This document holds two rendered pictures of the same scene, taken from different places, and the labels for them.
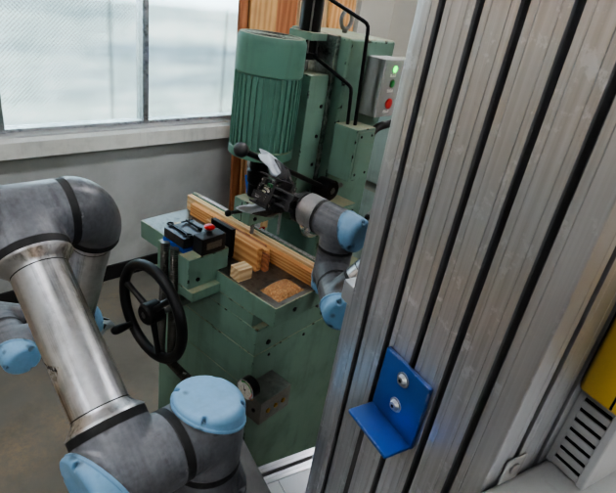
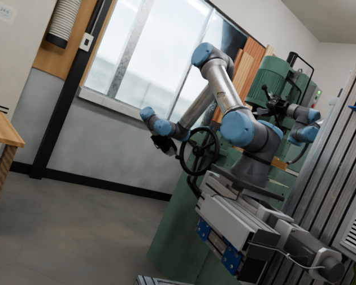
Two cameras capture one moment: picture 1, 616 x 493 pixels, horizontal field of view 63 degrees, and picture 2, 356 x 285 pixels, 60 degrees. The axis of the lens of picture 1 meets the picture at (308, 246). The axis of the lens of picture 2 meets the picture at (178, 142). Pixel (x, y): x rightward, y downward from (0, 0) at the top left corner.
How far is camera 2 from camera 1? 0.99 m
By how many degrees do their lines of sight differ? 25
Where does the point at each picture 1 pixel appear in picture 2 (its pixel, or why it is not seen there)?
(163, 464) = (261, 128)
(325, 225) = (302, 111)
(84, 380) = (235, 96)
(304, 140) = not seen: hidden behind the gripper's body
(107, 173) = (143, 135)
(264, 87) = (272, 76)
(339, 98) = (294, 95)
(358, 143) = not seen: hidden behind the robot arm
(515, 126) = not seen: outside the picture
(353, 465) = (337, 143)
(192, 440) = (268, 130)
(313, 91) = (285, 88)
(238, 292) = (238, 155)
